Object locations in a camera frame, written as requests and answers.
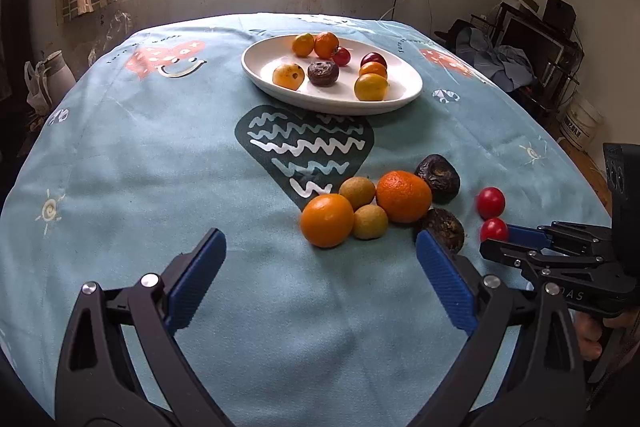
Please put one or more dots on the pile of grey clothes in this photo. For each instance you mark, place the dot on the pile of grey clothes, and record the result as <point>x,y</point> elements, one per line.
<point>495,54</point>

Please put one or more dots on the small tan longan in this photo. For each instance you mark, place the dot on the small tan longan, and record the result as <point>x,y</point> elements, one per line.
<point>357,192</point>
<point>370,222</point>

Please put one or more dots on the white bucket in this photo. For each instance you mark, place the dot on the white bucket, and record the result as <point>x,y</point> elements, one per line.
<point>580,122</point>

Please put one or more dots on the large tangerine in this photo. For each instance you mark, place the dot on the large tangerine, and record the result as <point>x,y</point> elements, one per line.
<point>327,220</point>
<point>403,196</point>

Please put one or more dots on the light blue printed blanket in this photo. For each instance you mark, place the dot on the light blue printed blanket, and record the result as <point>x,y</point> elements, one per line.
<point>150,167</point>

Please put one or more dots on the person's right hand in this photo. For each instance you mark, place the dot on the person's right hand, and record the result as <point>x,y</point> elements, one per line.
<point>587,337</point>

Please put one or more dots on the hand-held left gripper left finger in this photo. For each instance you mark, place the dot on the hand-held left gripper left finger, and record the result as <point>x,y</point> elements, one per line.
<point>195,282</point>

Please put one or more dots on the dark wrinkled passion fruit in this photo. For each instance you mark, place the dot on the dark wrinkled passion fruit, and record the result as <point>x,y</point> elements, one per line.
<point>323,73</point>
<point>444,226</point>
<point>438,177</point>

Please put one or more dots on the black speaker box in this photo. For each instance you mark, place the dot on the black speaker box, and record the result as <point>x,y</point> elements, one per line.
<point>560,14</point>

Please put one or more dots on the white plastic bag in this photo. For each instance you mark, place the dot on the white plastic bag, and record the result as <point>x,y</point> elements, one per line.
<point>34,84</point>

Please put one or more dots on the white oval plate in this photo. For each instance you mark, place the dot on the white oval plate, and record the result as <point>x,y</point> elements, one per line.
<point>330,101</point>

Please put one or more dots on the black shelf with monitor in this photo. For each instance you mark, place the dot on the black shelf with monitor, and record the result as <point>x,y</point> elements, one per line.
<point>540,57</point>

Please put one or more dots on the yellow round fruit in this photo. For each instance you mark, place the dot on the yellow round fruit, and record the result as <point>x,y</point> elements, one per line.
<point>371,87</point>

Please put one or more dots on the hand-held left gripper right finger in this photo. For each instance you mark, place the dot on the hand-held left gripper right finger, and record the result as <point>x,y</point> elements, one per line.
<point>445,282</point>

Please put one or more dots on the yellow spotted fruit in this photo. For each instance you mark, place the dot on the yellow spotted fruit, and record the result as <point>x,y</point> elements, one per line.
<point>288,76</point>

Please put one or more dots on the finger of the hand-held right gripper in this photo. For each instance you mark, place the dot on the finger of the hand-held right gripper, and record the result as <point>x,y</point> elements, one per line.
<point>525,235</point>
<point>505,253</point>

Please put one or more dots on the red cherry tomato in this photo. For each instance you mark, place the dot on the red cherry tomato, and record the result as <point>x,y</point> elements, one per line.
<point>490,202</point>
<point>494,229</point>
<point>342,57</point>

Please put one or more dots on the white pitcher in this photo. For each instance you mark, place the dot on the white pitcher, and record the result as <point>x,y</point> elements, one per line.
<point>56,74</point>

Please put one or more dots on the dark red plum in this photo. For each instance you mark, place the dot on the dark red plum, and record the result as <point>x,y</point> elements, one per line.
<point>373,58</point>

